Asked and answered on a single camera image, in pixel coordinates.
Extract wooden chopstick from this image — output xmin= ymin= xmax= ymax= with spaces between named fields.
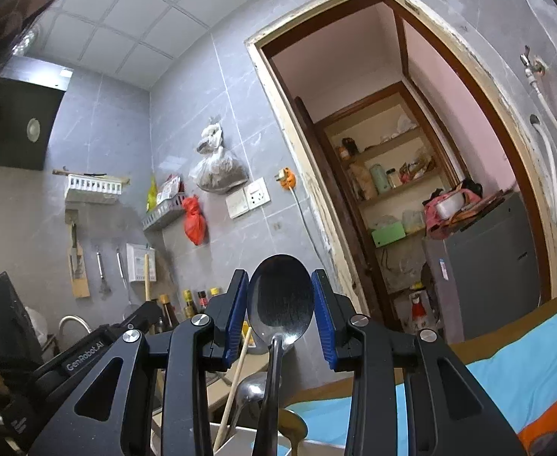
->
xmin=212 ymin=321 xmax=253 ymax=453
xmin=144 ymin=253 xmax=152 ymax=302

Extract dark steel spoon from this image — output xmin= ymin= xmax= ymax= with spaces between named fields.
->
xmin=247 ymin=254 xmax=313 ymax=455

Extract gold small spoon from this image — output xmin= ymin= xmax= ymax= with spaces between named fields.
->
xmin=277 ymin=408 xmax=309 ymax=456

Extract large steel spoon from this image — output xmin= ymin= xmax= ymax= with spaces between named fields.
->
xmin=227 ymin=372 xmax=267 ymax=437

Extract chrome kitchen faucet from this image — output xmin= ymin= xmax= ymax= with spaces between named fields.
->
xmin=57 ymin=314 xmax=92 ymax=338

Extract dark sauce bottle red label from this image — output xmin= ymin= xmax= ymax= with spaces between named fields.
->
xmin=159 ymin=293 xmax=179 ymax=331

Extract white plastic utensil basket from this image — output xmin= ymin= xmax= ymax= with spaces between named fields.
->
xmin=208 ymin=421 xmax=347 ymax=456

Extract red plastic bag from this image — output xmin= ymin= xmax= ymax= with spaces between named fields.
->
xmin=183 ymin=196 xmax=206 ymax=246

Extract wooden cutting board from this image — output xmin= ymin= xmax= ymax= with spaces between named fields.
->
xmin=68 ymin=220 xmax=90 ymax=299

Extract grey washing machine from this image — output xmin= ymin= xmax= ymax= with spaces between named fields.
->
xmin=423 ymin=193 xmax=541 ymax=344

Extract striped colourful table cloth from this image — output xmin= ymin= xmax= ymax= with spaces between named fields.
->
xmin=282 ymin=293 xmax=557 ymax=456

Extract white bowl on washer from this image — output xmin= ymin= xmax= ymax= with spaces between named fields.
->
xmin=435 ymin=192 xmax=466 ymax=220

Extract clear bag dried goods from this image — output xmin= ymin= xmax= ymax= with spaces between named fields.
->
xmin=190 ymin=116 xmax=248 ymax=193

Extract black range hood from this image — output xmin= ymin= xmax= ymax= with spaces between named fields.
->
xmin=0 ymin=78 xmax=64 ymax=171

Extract white wall box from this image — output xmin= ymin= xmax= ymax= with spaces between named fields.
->
xmin=126 ymin=243 xmax=157 ymax=283

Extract grey wall rack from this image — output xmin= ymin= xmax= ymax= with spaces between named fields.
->
xmin=141 ymin=193 xmax=187 ymax=231

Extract white wall switch socket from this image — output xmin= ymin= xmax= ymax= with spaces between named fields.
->
xmin=226 ymin=177 xmax=271 ymax=219

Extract white wall basket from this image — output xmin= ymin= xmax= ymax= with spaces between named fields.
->
xmin=64 ymin=174 xmax=122 ymax=204

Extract wall water tap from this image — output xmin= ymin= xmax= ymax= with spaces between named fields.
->
xmin=520 ymin=45 xmax=546 ymax=76

